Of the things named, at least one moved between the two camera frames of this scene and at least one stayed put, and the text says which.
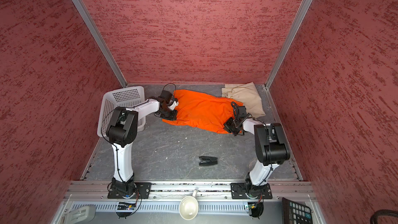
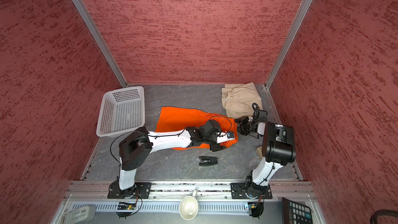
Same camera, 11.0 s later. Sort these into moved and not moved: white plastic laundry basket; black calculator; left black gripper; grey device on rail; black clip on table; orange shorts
Moved: left black gripper; orange shorts
Not moved: black clip on table; white plastic laundry basket; black calculator; grey device on rail
